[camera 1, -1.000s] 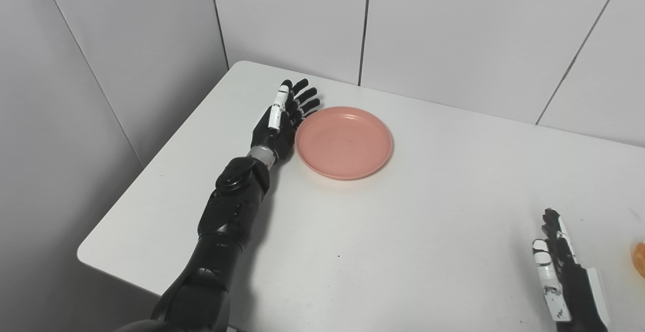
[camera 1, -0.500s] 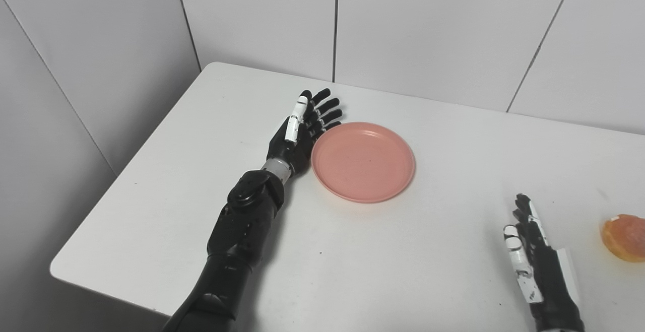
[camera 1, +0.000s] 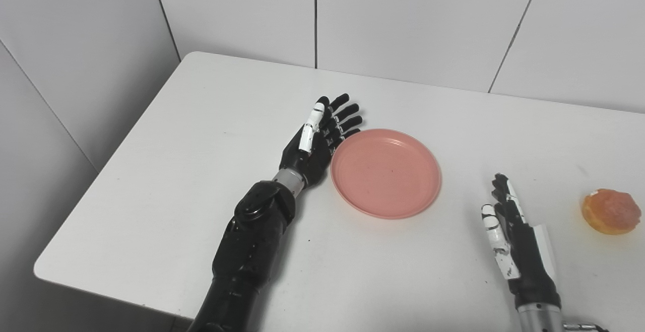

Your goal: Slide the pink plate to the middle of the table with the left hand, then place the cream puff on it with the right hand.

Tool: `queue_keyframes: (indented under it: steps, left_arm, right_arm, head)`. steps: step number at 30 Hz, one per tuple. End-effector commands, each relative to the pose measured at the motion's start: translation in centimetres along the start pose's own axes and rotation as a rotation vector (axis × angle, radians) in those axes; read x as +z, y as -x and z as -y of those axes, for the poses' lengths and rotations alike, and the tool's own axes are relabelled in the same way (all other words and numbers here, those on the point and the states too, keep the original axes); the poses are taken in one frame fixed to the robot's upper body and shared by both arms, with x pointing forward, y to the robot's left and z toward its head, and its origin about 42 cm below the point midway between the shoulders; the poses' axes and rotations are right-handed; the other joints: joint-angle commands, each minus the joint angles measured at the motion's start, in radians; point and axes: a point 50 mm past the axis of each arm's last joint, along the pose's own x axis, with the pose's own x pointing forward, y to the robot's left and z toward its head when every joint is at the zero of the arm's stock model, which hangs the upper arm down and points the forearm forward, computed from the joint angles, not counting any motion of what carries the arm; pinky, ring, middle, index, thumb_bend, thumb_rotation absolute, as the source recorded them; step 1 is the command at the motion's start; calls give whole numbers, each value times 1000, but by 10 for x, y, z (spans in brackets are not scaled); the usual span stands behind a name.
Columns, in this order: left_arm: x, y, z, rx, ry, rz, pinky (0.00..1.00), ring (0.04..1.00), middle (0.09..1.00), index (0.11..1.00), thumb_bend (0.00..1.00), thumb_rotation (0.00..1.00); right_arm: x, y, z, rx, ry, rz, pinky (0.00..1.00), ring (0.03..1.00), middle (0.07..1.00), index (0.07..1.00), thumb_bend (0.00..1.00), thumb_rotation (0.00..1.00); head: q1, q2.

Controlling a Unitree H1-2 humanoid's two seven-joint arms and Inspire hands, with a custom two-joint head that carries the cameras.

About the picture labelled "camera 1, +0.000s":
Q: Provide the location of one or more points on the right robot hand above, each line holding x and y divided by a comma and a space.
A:
521, 251

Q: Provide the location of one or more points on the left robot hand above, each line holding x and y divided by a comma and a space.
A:
315, 143

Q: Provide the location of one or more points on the pink plate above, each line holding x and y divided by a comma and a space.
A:
386, 173

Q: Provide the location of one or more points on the orange cream puff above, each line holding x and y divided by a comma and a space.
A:
610, 211

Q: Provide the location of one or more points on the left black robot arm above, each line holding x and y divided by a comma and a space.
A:
247, 256

